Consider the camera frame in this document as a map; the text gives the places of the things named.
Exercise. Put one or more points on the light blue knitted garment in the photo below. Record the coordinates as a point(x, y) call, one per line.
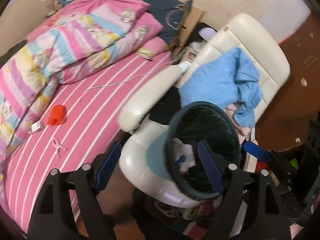
point(232, 77)

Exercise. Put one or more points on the colourful toy on bed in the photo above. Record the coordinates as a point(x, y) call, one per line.
point(59, 4)

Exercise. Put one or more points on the pink plastic clothes clip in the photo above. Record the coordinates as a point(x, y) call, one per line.
point(58, 146)

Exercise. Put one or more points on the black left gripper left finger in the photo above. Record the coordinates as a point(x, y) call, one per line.
point(67, 207)

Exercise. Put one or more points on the pink garment on chair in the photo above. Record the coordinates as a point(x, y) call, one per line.
point(242, 130)

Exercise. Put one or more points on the pink cartoon striped quilt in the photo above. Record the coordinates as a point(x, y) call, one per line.
point(79, 40)

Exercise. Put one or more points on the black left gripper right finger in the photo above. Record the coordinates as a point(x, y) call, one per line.
point(251, 207)

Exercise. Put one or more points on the pink small pillow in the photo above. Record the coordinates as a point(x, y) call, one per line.
point(152, 48)

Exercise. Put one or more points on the orange plastic hair roller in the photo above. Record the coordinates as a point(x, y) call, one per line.
point(57, 115)

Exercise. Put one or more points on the cream leather office chair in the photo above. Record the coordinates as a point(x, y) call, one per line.
point(147, 114)

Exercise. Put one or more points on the dark blue pillow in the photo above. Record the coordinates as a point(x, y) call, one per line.
point(171, 14)

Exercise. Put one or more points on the pink striped bed mattress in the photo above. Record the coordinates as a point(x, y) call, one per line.
point(91, 125)

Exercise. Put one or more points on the small white tag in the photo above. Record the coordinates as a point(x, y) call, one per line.
point(36, 127)

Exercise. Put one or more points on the white paper piece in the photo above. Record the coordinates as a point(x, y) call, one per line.
point(179, 148)

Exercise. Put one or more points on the dark teal trash bin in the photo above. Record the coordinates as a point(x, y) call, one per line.
point(192, 124)

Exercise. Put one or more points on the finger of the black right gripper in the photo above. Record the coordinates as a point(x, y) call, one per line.
point(296, 173)

